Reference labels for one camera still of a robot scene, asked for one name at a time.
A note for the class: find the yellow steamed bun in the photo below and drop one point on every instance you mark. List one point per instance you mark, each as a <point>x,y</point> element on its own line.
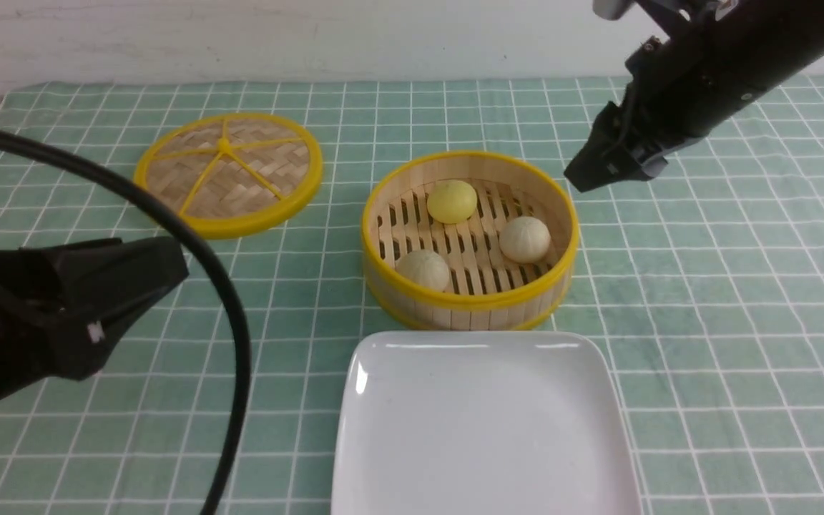
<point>452,201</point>

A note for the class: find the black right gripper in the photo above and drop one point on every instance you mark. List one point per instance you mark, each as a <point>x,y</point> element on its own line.
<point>666,106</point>

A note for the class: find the yellow bamboo steamer lid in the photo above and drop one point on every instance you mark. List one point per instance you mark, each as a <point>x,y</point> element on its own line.
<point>235,174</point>

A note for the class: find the white steamed bun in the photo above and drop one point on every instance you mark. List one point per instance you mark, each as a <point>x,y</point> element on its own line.
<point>525,240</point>
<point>425,268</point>

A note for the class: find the white square plate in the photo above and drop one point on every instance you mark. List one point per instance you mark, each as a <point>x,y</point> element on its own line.
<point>500,422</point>

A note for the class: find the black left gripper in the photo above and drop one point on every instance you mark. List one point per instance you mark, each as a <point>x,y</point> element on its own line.
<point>64,309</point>

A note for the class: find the yellow rimmed bamboo steamer basket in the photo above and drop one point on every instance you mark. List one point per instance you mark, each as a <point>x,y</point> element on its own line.
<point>485,290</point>

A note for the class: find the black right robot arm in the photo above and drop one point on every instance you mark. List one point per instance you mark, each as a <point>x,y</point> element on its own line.
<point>718,58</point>

